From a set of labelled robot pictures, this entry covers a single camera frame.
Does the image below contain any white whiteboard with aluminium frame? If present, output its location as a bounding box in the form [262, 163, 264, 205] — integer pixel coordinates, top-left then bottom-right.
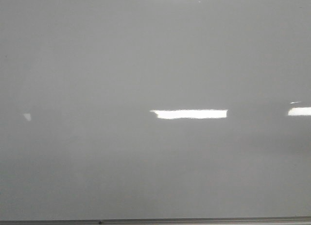
[0, 0, 311, 220]

